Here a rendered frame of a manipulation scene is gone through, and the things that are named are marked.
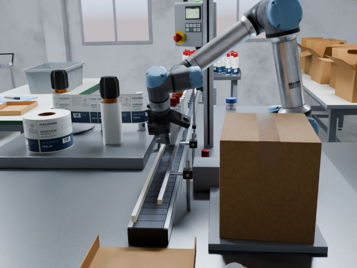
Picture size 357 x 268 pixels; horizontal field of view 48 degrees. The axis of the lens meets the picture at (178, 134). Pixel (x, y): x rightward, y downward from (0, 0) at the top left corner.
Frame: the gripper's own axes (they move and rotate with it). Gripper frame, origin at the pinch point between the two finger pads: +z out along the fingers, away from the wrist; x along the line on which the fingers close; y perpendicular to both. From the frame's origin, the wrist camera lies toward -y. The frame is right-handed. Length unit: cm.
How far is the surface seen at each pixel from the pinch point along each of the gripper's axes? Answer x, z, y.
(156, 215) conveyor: 45.2, -19.5, -1.3
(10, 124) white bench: -72, 60, 116
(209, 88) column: -34.0, -0.2, -14.7
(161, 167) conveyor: 12.7, -1.0, 2.1
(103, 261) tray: 61, -23, 10
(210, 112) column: -27.7, 9.2, -15.4
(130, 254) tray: 58, -22, 4
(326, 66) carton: -206, 116, -120
